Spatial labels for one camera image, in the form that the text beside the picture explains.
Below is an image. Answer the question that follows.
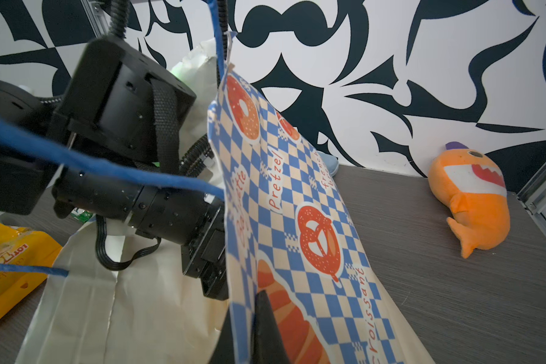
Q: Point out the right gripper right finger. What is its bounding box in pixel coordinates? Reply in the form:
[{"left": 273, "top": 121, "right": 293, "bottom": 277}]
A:
[{"left": 252, "top": 291, "right": 290, "bottom": 364}]

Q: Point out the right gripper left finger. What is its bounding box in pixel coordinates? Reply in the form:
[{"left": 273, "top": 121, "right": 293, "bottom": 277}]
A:
[{"left": 208, "top": 311, "right": 235, "bottom": 364}]

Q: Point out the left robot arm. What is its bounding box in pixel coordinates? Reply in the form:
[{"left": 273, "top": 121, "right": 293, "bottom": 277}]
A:
[{"left": 0, "top": 36, "right": 228, "bottom": 300}]

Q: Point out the blue checkered paper bag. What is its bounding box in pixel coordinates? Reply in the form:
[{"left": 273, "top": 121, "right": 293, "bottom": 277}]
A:
[{"left": 0, "top": 0, "right": 438, "bottom": 364}]

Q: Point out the blue glasses case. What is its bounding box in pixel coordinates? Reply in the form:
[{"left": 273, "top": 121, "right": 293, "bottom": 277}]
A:
[{"left": 318, "top": 151, "right": 340, "bottom": 177}]

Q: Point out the orange plush toy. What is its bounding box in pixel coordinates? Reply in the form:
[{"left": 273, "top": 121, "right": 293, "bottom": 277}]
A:
[{"left": 428, "top": 141, "right": 511, "bottom": 259}]

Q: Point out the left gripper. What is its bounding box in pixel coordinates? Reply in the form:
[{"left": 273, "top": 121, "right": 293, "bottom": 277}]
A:
[{"left": 54, "top": 168, "right": 228, "bottom": 300}]

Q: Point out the orange yellow snack bag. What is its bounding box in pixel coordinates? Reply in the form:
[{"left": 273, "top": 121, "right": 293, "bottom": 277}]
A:
[{"left": 0, "top": 223, "right": 62, "bottom": 319}]

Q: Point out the green yellow snack packet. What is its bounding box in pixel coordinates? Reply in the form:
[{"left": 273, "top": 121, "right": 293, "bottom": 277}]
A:
[{"left": 71, "top": 208, "right": 95, "bottom": 224}]

